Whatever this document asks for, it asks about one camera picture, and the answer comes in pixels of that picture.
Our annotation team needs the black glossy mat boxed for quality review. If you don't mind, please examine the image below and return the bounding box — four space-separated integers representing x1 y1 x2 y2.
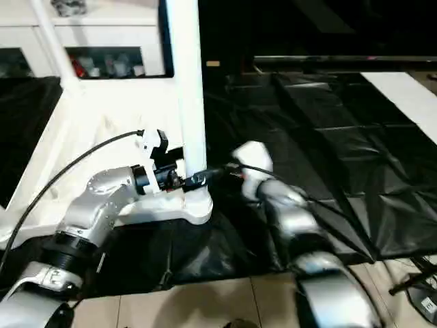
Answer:
0 70 437 298

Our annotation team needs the red white bottle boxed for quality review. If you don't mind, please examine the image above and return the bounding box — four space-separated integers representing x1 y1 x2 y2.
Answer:
70 57 85 79

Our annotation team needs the dark brown round object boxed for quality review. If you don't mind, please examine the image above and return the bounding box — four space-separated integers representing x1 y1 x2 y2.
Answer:
226 318 259 328

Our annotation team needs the black horizontal bar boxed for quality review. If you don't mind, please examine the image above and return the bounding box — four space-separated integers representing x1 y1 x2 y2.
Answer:
253 55 437 71

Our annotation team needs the white glass-door cabinet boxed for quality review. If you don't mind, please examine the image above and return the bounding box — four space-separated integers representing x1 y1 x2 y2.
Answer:
0 0 175 80

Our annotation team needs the black backdrop cloth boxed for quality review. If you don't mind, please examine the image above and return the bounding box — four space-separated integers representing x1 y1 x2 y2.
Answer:
196 0 437 74

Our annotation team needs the white flat panel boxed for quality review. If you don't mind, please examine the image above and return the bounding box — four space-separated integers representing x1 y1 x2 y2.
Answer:
361 71 437 145

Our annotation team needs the dark object on cabinet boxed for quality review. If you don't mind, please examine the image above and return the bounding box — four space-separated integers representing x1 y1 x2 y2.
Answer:
50 0 83 18

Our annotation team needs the black object on floor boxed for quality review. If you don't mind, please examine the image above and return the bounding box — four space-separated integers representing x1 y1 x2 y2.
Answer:
388 269 437 297

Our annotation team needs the dark round stand base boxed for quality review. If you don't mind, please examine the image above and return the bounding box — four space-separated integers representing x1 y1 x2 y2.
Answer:
407 282 437 319

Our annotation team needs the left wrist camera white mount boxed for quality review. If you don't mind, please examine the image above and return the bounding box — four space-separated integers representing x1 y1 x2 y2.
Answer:
137 128 188 196

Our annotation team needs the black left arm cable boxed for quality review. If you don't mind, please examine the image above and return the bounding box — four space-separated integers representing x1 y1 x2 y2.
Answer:
0 128 145 275

